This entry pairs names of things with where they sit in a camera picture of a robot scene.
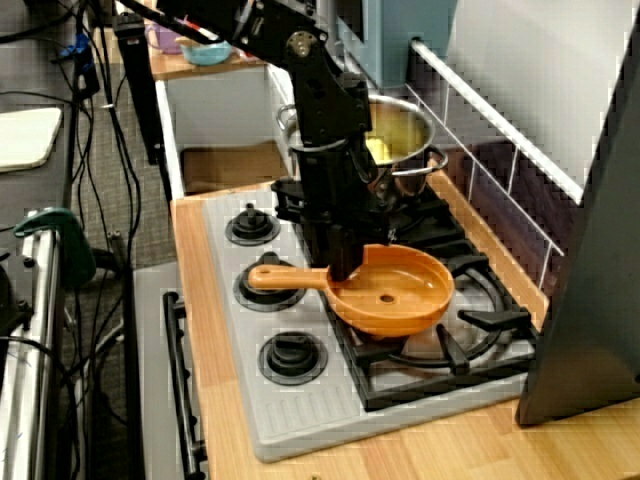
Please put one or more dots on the green clamp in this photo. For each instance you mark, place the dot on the green clamp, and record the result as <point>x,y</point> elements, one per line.
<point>75,245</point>

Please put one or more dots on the dark tile backsplash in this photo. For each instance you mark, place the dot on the dark tile backsplash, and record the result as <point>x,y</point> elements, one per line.
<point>520,200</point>

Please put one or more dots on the dark side panel board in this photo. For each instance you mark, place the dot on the dark side panel board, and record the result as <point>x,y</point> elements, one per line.
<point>590,300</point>

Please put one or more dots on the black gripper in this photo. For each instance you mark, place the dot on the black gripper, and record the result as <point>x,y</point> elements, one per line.
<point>330,190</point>

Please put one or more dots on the aluminium extrusion frame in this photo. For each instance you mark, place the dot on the aluminium extrusion frame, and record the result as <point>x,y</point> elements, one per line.
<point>40,350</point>

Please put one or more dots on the dark equipment box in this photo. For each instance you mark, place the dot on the dark equipment box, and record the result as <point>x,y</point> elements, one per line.
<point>12,300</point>

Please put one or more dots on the white toy oven cabinet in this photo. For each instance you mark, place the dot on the white toy oven cabinet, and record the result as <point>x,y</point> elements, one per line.
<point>150,350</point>

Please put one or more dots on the teal plastic bowl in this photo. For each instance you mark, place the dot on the teal plastic bowl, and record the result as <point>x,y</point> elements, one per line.
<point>207,55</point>

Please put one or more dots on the yellow toy corn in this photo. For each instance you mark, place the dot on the yellow toy corn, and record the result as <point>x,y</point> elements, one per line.
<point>377,150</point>

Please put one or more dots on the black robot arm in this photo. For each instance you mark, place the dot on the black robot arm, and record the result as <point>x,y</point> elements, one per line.
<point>320,100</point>

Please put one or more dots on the white board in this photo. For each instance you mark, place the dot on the white board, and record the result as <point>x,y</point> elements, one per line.
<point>25,140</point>

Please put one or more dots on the grey toy stove plate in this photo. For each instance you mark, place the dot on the grey toy stove plate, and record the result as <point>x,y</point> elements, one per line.
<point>300,420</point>

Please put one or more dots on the black stand post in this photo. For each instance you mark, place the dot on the black stand post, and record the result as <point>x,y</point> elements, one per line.
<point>137,100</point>

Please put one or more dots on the black burner grate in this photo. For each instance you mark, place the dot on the black burner grate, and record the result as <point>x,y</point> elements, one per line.
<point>490,319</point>

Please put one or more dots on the orange toy frying pan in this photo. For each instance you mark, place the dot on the orange toy frying pan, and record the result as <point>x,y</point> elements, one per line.
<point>410,280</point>

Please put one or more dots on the stainless steel pot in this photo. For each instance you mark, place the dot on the stainless steel pot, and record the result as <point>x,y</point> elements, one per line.
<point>410,185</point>

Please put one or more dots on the teal toy microwave box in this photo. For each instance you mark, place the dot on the teal toy microwave box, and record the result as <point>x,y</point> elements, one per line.
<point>410,45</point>

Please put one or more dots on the purple plastic cup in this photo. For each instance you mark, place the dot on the purple plastic cup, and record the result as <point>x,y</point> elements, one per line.
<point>167,42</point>

